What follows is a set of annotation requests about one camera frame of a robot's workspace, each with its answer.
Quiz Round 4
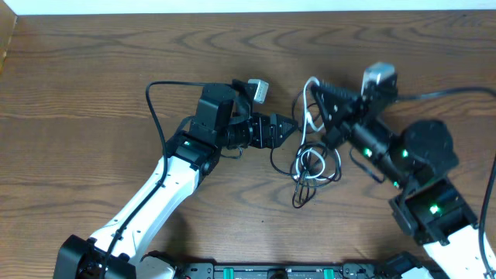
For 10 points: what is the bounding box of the black usb cable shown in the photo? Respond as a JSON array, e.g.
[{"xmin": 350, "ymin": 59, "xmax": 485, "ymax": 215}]
[{"xmin": 269, "ymin": 88, "xmax": 387, "ymax": 209}]

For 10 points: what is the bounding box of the white usb cable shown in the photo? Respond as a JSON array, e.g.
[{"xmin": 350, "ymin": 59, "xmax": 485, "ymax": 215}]
[{"xmin": 294, "ymin": 76, "xmax": 343, "ymax": 181}]

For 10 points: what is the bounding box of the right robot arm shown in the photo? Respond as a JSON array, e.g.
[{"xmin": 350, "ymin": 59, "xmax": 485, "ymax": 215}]
[{"xmin": 310, "ymin": 74, "xmax": 495, "ymax": 278}]

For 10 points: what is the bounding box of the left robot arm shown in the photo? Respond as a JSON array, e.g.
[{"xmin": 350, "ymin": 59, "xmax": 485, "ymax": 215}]
[{"xmin": 53, "ymin": 79, "xmax": 298, "ymax": 278}]

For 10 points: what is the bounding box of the white back board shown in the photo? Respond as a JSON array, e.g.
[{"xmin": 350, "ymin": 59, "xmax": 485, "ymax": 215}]
[{"xmin": 5, "ymin": 0, "xmax": 495, "ymax": 16}]

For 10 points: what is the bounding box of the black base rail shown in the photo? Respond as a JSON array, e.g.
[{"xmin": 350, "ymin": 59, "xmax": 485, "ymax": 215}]
[{"xmin": 174, "ymin": 251, "xmax": 450, "ymax": 279}]

